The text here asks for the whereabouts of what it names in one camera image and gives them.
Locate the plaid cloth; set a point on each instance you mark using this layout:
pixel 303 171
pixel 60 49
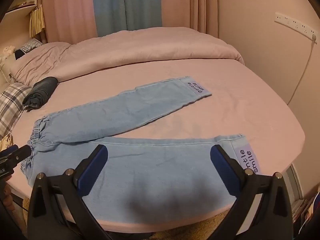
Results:
pixel 30 45

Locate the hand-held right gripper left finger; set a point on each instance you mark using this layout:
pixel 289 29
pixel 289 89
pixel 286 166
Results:
pixel 93 172

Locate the person's left hand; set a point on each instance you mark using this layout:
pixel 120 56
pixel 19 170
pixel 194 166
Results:
pixel 6 197

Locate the light blue denim pants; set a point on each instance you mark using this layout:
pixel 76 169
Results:
pixel 150 170

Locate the pink bed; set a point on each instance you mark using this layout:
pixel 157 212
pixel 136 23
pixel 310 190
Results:
pixel 237 120

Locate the beige fringed cloth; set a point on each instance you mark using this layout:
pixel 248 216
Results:
pixel 37 22

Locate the white power strip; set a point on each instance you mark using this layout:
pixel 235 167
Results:
pixel 295 23

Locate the plaid pillow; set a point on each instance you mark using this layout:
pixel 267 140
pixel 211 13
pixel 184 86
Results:
pixel 12 105

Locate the dark folded umbrella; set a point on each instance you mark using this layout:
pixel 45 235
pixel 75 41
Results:
pixel 41 91

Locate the blue curtain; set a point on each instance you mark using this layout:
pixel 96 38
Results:
pixel 125 5

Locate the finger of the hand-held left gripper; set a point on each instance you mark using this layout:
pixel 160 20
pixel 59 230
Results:
pixel 23 152

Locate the white shelf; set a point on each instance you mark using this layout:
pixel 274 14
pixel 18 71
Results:
pixel 17 8

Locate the white plush toy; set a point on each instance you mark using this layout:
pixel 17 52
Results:
pixel 7 52

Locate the pink curtain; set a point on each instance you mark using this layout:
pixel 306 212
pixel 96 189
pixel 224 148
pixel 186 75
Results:
pixel 70 10
pixel 190 5

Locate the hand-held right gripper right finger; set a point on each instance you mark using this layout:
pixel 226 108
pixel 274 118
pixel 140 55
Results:
pixel 223 170

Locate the pink pillow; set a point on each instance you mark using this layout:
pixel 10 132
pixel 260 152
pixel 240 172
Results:
pixel 150 50

